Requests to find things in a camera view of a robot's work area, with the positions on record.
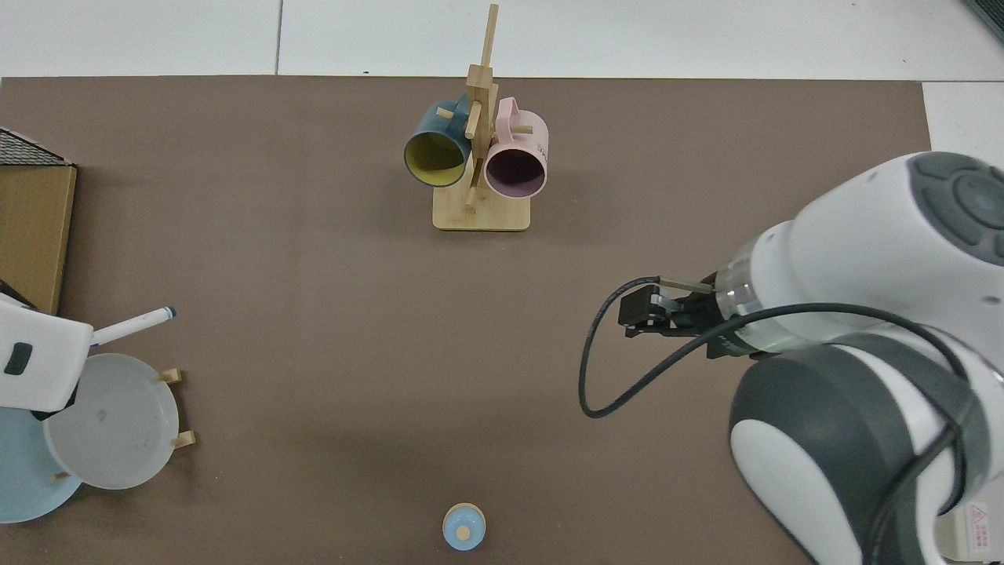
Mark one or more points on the white marker with blue cap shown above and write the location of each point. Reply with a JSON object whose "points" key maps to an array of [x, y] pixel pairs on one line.
{"points": [[137, 323]]}

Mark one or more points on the wooden cup stand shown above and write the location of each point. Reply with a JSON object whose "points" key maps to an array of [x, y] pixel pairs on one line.
{"points": [[482, 216]]}

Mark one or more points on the pink cup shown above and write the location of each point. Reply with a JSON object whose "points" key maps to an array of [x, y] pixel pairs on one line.
{"points": [[525, 137]]}

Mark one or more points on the dark teal cup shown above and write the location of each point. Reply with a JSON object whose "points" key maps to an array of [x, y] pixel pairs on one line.
{"points": [[427, 125]]}

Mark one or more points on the small blue round thing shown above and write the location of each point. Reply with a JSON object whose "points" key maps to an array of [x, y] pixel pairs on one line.
{"points": [[453, 524]]}

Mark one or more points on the brown table cloth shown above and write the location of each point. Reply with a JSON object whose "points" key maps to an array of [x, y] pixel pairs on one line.
{"points": [[314, 314]]}

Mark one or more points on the red warning sticker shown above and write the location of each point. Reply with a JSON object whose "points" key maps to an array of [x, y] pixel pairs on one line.
{"points": [[977, 524]]}

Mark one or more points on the dark flat panel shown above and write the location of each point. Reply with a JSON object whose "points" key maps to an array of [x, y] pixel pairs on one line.
{"points": [[992, 12]]}

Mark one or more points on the wooden plate rack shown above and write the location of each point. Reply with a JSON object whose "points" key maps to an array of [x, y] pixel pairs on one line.
{"points": [[187, 439]]}

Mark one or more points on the grey plate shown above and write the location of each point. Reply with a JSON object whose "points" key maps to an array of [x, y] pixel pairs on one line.
{"points": [[110, 424]]}

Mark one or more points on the light blue plate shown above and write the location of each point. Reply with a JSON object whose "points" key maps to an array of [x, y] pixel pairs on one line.
{"points": [[23, 479]]}

